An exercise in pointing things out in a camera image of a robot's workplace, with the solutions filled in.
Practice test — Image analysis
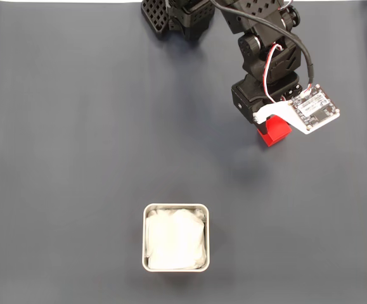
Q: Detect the red cube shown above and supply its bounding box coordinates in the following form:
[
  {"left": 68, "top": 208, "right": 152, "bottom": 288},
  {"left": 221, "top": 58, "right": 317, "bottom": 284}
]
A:
[{"left": 257, "top": 114, "right": 292, "bottom": 148}]

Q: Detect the square metal box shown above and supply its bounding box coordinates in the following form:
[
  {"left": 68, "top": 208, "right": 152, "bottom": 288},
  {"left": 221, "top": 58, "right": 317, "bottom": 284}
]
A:
[{"left": 141, "top": 203, "right": 210, "bottom": 273}]

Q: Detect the white cloth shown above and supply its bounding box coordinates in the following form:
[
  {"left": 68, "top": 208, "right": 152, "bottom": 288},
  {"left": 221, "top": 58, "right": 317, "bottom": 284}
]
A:
[{"left": 145, "top": 208, "right": 207, "bottom": 270}]

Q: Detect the grey table mat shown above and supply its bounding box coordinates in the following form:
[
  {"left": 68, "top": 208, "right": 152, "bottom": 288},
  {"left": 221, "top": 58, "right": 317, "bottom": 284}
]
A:
[{"left": 0, "top": 1, "right": 367, "bottom": 304}]

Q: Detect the white red servo wire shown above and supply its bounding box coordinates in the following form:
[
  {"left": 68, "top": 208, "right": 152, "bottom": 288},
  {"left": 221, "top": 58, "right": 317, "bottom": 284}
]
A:
[{"left": 263, "top": 44, "right": 284, "bottom": 105}]

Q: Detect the camera board on white mount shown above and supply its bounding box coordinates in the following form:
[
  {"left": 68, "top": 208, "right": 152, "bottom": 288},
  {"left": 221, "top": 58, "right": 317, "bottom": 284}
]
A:
[{"left": 252, "top": 84, "right": 341, "bottom": 136}]

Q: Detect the black camera cable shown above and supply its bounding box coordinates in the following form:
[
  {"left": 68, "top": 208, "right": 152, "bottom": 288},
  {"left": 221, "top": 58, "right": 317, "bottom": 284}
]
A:
[{"left": 210, "top": 0, "right": 316, "bottom": 92}]

